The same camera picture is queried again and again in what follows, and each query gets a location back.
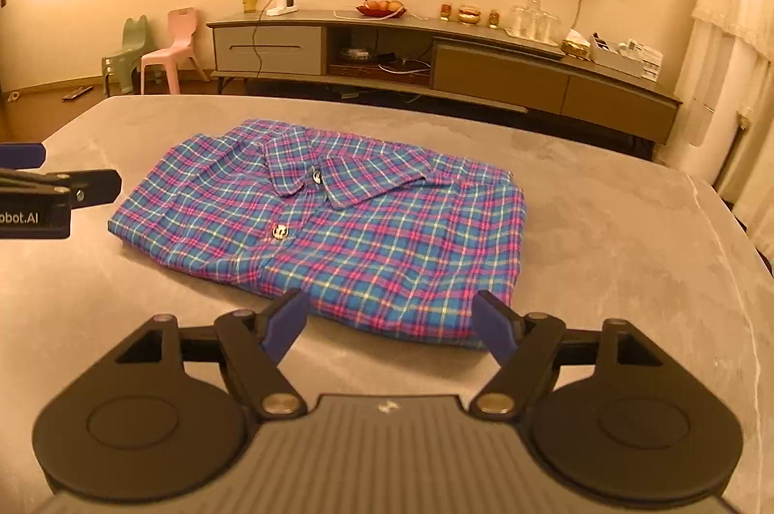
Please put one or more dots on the fruit plate on cabinet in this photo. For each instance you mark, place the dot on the fruit plate on cabinet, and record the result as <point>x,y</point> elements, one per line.
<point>381,9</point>

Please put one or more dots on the green plastic chair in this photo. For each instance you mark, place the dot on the green plastic chair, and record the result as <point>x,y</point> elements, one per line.
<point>120,66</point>

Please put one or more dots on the grey brown TV cabinet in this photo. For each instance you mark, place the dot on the grey brown TV cabinet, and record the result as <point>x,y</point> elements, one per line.
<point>436,58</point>

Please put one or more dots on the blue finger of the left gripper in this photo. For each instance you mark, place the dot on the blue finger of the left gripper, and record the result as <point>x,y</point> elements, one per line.
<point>18,155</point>
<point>94,188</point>

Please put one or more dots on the white power strip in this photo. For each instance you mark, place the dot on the white power strip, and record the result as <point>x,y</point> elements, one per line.
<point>282,7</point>

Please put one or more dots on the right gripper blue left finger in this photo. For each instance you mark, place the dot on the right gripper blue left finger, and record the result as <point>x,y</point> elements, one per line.
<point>280,324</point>

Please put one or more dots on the glass cups on tray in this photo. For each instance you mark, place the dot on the glass cups on tray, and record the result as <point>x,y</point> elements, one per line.
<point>530,22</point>

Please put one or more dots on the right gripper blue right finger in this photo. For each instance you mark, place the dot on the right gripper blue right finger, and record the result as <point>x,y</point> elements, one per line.
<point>498,326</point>

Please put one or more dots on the blue pink plaid shirt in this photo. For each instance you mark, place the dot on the blue pink plaid shirt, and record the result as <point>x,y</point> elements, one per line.
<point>386,238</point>

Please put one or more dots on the cream window curtain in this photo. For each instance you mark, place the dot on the cream window curtain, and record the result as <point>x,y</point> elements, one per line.
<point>724,130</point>

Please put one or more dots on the pink plastic chair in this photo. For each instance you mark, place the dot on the pink plastic chair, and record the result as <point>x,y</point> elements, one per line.
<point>182,25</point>

